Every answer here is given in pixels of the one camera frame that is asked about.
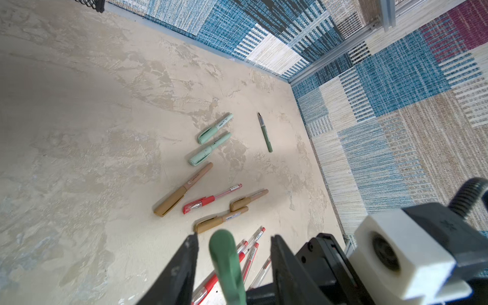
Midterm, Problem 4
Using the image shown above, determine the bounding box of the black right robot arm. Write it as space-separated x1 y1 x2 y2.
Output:
247 177 487 304

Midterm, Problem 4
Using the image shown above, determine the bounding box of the red gel pen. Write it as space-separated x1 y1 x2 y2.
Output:
182 184 242 215
191 240 249 305
237 226 266 254
249 257 271 290

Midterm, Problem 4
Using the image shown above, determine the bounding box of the red gel pen left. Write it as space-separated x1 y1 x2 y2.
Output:
191 240 249 305

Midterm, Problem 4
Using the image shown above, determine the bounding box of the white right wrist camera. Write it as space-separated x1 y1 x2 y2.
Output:
349 210 473 304

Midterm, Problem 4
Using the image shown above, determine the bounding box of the brown marker middle left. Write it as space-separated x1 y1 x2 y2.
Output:
194 207 249 234

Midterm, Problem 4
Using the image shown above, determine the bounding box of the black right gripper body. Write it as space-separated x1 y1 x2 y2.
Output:
245 232 378 305

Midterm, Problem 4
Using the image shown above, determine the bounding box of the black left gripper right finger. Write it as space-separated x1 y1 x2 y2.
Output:
271 235 324 304

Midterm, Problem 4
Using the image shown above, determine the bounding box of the red gel pen right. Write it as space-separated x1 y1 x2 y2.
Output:
237 226 266 254

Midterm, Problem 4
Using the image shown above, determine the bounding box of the red gel pen diagonal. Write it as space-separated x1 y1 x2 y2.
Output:
242 242 259 283

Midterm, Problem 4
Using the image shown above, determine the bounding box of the brown marker upper left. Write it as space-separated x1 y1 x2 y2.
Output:
153 162 214 217

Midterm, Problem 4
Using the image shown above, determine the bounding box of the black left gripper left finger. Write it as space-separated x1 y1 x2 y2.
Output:
137 234 199 304

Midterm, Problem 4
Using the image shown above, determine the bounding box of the red gel pen bottom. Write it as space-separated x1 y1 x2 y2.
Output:
249 257 271 290

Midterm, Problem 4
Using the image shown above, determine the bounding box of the brown marker middle right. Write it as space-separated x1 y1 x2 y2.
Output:
230 189 269 212

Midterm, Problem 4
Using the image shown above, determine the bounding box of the brown marker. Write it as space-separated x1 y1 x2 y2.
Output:
153 162 214 217
194 207 249 234
230 189 269 212

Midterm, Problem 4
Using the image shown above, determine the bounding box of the black wire mesh shelf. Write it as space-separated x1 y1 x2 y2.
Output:
75 0 105 13

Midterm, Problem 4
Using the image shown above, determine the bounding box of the light green marker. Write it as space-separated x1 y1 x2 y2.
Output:
188 132 232 166
197 113 233 144

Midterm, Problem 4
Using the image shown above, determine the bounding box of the red gel pen upper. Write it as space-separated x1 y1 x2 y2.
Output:
182 184 242 215

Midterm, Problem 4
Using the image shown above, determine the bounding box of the dark green pen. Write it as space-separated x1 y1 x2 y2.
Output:
257 113 273 153
209 230 247 304

